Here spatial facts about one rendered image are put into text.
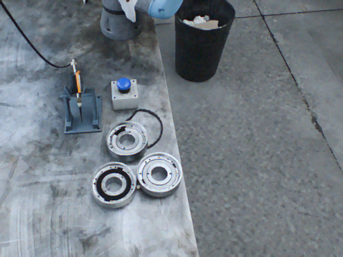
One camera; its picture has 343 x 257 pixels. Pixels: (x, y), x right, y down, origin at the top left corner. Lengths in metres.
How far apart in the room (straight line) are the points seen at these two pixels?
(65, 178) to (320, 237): 1.27
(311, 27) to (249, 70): 0.68
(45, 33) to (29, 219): 0.67
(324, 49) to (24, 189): 2.22
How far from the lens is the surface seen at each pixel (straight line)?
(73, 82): 0.82
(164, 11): 0.97
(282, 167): 1.85
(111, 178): 0.76
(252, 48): 2.43
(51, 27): 1.23
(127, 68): 1.02
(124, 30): 1.11
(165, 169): 0.77
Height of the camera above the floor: 1.49
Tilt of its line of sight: 55 degrees down
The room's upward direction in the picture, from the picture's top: 2 degrees counter-clockwise
